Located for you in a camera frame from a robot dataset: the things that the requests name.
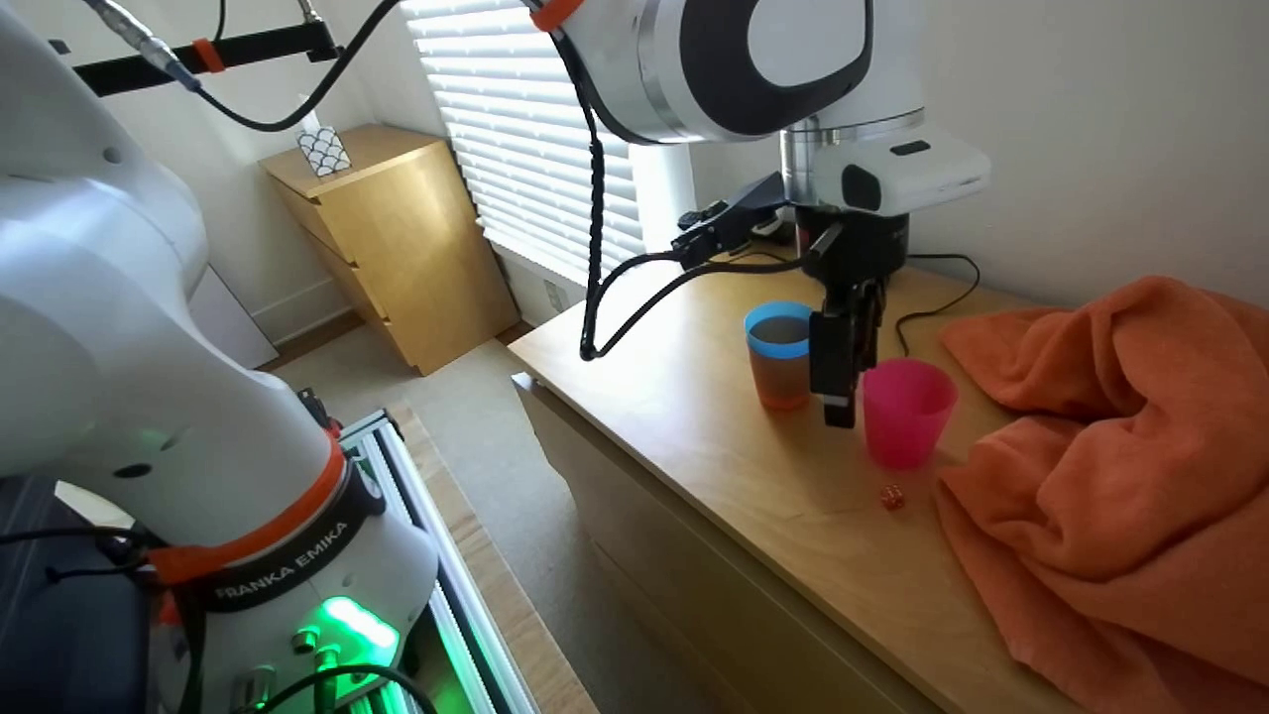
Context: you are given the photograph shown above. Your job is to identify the pink plastic cup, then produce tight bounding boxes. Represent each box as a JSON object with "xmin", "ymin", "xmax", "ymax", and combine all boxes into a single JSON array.
[{"xmin": 859, "ymin": 362, "xmax": 954, "ymax": 473}]

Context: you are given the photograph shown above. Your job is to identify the white window blinds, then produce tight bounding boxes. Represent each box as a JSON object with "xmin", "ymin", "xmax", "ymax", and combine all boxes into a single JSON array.
[{"xmin": 400, "ymin": 0, "xmax": 641, "ymax": 282}]

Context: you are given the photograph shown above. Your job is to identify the orange towel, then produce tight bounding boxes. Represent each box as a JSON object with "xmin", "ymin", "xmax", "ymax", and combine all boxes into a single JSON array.
[{"xmin": 934, "ymin": 278, "xmax": 1269, "ymax": 714}]

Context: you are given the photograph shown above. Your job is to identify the blue plastic cup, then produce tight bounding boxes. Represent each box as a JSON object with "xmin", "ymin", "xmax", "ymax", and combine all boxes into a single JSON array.
[{"xmin": 746, "ymin": 301, "xmax": 808, "ymax": 362}]

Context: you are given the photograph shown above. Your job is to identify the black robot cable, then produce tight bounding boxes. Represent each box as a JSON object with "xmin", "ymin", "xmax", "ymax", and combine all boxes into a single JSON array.
[{"xmin": 73, "ymin": 0, "xmax": 824, "ymax": 365}]

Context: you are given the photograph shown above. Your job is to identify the black mouse cable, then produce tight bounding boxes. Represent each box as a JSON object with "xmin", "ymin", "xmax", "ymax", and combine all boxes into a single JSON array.
[{"xmin": 890, "ymin": 249, "xmax": 987, "ymax": 356}]

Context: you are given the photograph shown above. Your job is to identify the small wooden cabinet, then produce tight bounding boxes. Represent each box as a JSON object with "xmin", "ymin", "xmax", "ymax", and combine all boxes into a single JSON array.
[{"xmin": 261, "ymin": 127, "xmax": 519, "ymax": 372}]

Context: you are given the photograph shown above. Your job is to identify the orange plastic cup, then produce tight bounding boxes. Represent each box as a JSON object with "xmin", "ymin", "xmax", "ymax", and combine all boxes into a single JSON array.
[{"xmin": 750, "ymin": 354, "xmax": 808, "ymax": 413}]

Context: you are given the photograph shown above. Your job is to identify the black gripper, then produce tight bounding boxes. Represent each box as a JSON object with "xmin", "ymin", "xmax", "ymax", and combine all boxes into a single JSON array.
[{"xmin": 795, "ymin": 212, "xmax": 906, "ymax": 428}]

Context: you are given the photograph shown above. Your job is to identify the wooden dresser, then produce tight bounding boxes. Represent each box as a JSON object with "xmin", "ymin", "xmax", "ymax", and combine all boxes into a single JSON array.
[{"xmin": 512, "ymin": 273, "xmax": 1075, "ymax": 714}]

